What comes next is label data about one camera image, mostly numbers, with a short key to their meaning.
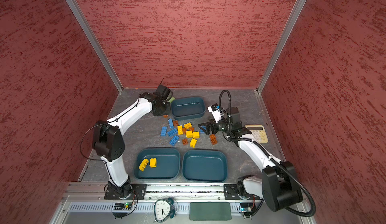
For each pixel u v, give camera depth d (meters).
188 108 1.11
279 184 0.42
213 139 0.92
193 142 0.90
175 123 1.00
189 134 0.94
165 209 0.67
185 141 0.92
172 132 0.95
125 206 0.70
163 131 0.95
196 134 0.92
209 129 0.73
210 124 0.71
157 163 0.83
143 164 0.80
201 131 0.75
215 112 0.72
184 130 0.95
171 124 0.97
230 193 0.74
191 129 0.95
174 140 0.92
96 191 0.76
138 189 0.75
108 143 0.49
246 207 0.71
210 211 0.69
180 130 0.97
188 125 0.97
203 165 0.83
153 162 0.81
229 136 0.62
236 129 0.64
